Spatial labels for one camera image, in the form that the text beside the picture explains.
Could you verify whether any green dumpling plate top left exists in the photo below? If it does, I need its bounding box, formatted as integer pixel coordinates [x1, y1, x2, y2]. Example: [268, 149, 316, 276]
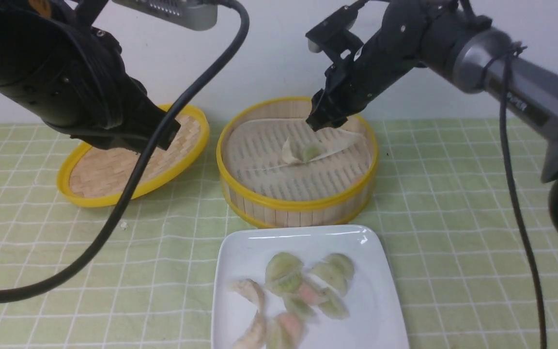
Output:
[265, 252, 303, 284]

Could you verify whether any yellow rimmed bamboo steamer lid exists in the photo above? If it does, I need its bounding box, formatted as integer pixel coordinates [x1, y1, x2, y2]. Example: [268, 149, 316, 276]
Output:
[56, 105, 210, 207]

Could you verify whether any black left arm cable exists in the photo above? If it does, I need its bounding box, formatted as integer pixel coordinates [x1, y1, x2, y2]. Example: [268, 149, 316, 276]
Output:
[0, 0, 250, 305]

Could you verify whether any yellow rimmed bamboo steamer basket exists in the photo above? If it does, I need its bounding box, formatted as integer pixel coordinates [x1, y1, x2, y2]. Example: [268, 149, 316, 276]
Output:
[216, 97, 378, 228]

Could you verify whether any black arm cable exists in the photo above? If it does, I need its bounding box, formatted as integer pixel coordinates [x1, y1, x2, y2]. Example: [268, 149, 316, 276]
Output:
[458, 0, 548, 349]
[0, 0, 250, 305]

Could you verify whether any green dumpling plate centre right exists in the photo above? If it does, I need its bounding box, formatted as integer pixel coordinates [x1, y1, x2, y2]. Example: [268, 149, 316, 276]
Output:
[310, 261, 348, 296]

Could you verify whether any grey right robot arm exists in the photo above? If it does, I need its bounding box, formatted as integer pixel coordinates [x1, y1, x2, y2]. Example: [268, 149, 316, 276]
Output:
[306, 0, 558, 232]

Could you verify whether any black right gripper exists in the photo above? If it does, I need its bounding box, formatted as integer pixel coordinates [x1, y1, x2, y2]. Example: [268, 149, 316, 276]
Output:
[306, 0, 434, 132]

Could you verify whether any beige dumpling plate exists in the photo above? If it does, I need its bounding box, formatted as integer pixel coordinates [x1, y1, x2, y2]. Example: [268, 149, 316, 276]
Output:
[230, 278, 265, 312]
[231, 311, 266, 349]

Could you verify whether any green dumpling plate lower centre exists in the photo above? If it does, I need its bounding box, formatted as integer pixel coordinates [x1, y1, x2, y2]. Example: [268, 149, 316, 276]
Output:
[282, 295, 316, 322]

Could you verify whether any beige dumpling plate bottom left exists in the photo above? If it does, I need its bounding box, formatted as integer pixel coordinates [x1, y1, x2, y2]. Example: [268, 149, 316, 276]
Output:
[231, 311, 266, 349]

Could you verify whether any pink dumpling plate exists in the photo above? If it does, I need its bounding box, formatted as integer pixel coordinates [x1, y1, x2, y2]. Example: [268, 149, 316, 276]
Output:
[266, 312, 304, 349]
[297, 277, 328, 306]

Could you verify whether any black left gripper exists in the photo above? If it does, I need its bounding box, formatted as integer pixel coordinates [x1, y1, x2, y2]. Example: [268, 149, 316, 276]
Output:
[71, 78, 166, 153]

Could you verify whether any green dumpling plate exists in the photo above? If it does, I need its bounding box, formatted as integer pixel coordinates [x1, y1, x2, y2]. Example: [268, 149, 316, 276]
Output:
[324, 253, 355, 281]
[282, 295, 316, 322]
[265, 252, 303, 284]
[317, 292, 350, 320]
[310, 261, 348, 296]

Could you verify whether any pink dumpling plate bottom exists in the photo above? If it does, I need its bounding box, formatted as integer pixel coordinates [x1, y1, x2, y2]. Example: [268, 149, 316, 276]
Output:
[266, 312, 304, 349]

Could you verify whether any pink dumpling plate centre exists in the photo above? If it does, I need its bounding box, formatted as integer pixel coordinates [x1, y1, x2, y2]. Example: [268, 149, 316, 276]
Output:
[297, 277, 328, 306]

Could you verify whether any white square plate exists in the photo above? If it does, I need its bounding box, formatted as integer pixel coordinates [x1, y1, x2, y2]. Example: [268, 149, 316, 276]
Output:
[211, 224, 409, 349]

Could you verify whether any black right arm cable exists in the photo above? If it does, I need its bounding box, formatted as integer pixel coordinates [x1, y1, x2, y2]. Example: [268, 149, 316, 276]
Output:
[458, 0, 548, 349]

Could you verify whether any green dumpling in steamer front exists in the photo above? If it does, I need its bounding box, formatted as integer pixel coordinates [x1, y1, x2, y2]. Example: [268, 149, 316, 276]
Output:
[301, 143, 323, 163]

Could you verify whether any green dumpling plate top right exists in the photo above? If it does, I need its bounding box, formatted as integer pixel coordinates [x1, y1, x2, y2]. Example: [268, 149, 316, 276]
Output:
[324, 253, 355, 281]

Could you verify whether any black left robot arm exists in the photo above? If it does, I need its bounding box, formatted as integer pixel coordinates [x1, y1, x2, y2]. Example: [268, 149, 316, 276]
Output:
[0, 0, 166, 153]

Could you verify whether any green dumpling plate lower right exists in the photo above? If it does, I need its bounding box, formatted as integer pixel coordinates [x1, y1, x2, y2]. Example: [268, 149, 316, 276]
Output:
[317, 292, 350, 320]

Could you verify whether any white dumpling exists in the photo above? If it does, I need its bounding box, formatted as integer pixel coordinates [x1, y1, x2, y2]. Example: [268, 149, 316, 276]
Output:
[281, 137, 304, 165]

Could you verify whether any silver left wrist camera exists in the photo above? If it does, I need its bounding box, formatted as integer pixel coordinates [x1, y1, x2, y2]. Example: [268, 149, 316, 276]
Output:
[114, 0, 218, 32]

